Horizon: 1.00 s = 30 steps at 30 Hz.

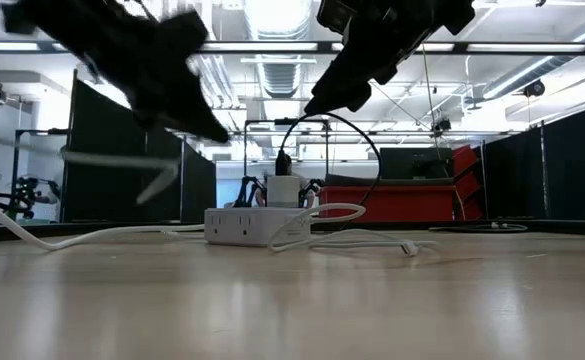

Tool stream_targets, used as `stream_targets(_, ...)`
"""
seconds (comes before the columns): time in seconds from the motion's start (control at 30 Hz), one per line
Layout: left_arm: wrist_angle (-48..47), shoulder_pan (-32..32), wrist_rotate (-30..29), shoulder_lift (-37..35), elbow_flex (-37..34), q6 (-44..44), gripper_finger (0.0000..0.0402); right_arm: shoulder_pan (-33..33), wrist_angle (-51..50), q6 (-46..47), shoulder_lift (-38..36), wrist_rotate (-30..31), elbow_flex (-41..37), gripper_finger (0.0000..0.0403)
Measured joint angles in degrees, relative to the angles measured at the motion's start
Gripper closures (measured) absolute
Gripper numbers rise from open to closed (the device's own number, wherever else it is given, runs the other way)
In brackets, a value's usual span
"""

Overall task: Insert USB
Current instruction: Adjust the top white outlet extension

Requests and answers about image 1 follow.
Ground neighbouring station robot arms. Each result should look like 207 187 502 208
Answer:
234 174 323 209
0 172 62 224

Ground black overhead crossbar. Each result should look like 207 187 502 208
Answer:
0 40 585 57

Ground white USB wall charger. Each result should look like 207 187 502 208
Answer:
265 174 303 210

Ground black aluminium table frame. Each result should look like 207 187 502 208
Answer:
0 218 585 245

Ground black divider panel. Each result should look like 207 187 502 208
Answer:
61 64 218 225
481 99 585 222

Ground black monitor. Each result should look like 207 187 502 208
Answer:
379 147 454 180

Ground white square power strip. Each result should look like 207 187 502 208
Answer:
204 207 314 248

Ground black USB cable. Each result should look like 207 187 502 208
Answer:
273 112 529 234

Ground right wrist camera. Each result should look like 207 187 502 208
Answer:
316 0 354 35

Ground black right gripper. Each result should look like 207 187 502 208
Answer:
304 0 438 115

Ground red bin shelf rack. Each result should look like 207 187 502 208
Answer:
450 144 487 222

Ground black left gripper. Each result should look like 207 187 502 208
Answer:
86 9 231 144

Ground red storage bin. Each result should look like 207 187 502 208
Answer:
316 173 457 224

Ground white square strip cord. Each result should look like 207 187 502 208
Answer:
0 188 208 251

